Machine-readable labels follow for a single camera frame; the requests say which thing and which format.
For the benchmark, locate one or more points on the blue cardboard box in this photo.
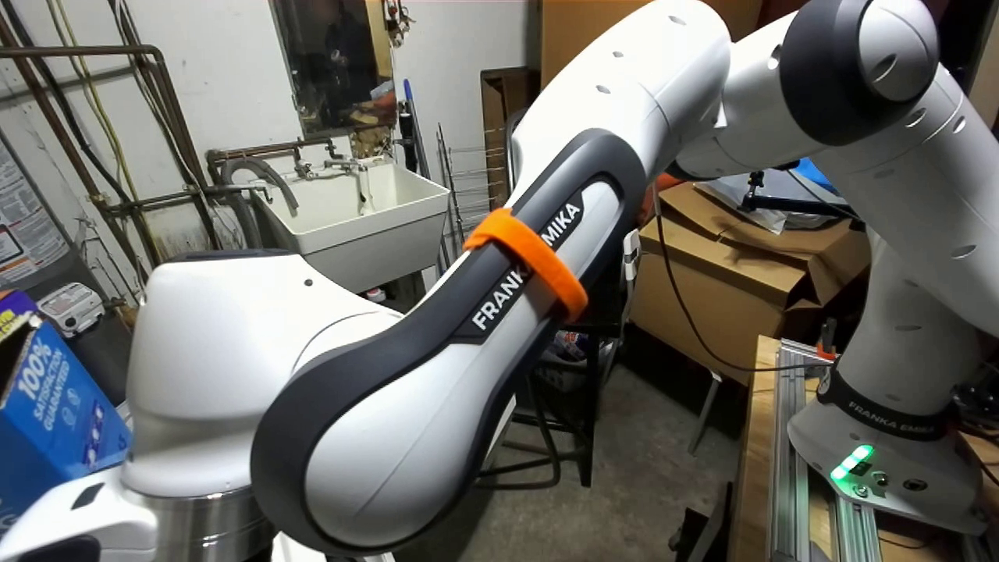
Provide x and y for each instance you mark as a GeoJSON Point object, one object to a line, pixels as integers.
{"type": "Point", "coordinates": [51, 406]}

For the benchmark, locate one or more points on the sink tap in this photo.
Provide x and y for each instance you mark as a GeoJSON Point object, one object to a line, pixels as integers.
{"type": "Point", "coordinates": [332, 165]}

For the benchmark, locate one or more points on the copper wall pipes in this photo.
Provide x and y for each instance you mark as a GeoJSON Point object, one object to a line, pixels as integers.
{"type": "Point", "coordinates": [94, 117]}

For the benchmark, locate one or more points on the wall mirror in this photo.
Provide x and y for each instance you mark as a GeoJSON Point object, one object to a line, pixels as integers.
{"type": "Point", "coordinates": [335, 62]}

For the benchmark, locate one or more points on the brown wooden cabinet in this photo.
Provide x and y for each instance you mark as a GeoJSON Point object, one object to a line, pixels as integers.
{"type": "Point", "coordinates": [503, 117]}

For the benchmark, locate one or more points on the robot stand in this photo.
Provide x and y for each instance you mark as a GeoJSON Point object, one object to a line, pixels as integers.
{"type": "Point", "coordinates": [761, 468]}

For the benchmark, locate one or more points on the stack of brown cardboard boxes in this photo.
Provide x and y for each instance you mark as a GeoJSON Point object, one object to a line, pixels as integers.
{"type": "Point", "coordinates": [734, 265]}

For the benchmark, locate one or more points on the paper wall notice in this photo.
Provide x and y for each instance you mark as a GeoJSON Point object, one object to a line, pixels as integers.
{"type": "Point", "coordinates": [23, 218]}

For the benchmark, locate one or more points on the black metal stool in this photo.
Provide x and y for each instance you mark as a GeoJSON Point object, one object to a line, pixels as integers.
{"type": "Point", "coordinates": [566, 406]}

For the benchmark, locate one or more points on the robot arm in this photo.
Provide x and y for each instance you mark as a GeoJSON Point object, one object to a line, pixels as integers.
{"type": "Point", "coordinates": [437, 328]}

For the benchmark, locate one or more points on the white label maker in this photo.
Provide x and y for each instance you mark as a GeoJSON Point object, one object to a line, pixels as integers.
{"type": "Point", "coordinates": [70, 308]}

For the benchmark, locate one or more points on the white utility sink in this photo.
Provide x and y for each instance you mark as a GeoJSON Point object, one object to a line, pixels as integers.
{"type": "Point", "coordinates": [367, 222]}

